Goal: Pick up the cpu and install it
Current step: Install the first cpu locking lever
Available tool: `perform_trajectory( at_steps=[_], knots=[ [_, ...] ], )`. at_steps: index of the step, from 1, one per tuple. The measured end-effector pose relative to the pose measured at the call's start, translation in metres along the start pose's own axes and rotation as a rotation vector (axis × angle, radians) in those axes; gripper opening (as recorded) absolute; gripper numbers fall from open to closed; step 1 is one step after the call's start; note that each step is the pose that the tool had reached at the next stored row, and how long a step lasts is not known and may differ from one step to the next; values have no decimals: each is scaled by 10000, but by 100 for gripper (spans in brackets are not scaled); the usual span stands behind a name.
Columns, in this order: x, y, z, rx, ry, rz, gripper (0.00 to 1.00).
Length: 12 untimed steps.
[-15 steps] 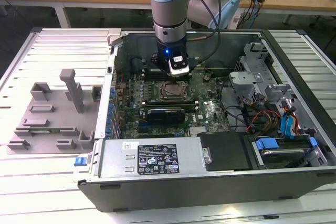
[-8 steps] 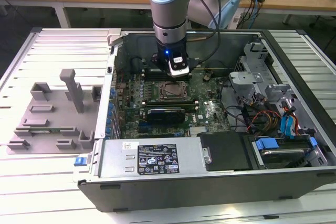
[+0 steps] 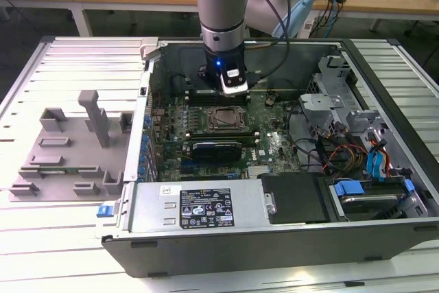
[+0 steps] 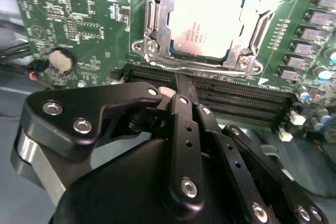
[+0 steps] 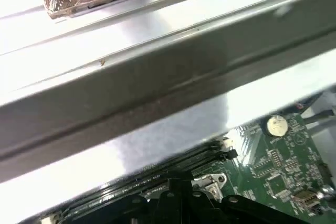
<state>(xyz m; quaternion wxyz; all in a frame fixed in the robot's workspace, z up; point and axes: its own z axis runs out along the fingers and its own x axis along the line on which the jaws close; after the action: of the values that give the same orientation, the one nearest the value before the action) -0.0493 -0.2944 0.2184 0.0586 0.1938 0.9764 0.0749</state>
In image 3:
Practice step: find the blue case latch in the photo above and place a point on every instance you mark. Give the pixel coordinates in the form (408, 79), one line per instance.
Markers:
(104, 211)

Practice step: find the round coin battery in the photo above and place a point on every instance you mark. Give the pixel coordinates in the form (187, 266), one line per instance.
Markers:
(270, 101)

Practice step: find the black plastic shroud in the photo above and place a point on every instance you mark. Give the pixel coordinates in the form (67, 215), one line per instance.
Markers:
(295, 197)

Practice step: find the hard disk with blue carrier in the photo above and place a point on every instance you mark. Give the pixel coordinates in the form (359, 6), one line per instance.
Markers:
(370, 204)

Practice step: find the silver finned heat sink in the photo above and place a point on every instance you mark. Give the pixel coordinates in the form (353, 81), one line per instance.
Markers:
(259, 172)

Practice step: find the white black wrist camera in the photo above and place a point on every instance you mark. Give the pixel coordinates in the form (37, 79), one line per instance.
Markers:
(235, 83)

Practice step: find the CPU socket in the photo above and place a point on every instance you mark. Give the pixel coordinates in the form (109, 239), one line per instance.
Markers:
(226, 130)

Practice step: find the black silver PC case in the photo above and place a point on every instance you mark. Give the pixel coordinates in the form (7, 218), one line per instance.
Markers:
(240, 255)

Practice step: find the silver power supply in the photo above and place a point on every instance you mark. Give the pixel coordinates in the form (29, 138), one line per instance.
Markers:
(154, 210)

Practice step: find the black-clipped RAM slot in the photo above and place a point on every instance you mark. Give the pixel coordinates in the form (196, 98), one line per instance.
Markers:
(223, 132)
(212, 102)
(219, 137)
(205, 95)

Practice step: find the green motherboard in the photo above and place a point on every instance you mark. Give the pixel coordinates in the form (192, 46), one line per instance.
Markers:
(267, 128)

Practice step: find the black graphics card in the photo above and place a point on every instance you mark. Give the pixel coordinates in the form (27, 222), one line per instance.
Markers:
(216, 152)

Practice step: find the green RAM stick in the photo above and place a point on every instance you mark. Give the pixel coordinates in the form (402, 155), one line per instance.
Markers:
(70, 170)

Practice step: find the blue rear panel connector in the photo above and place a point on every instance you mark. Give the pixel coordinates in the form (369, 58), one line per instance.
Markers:
(148, 121)
(143, 150)
(140, 171)
(141, 162)
(145, 139)

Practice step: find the silver drive cage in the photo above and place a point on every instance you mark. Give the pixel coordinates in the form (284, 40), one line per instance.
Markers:
(322, 104)

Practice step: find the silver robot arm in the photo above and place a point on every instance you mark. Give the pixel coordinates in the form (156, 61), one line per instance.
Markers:
(219, 22)

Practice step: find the white-clipped RAM slot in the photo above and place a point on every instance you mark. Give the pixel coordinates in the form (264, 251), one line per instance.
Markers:
(212, 99)
(205, 92)
(223, 134)
(248, 141)

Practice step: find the grey parts rack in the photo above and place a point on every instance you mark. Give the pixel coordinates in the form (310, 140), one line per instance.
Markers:
(68, 155)

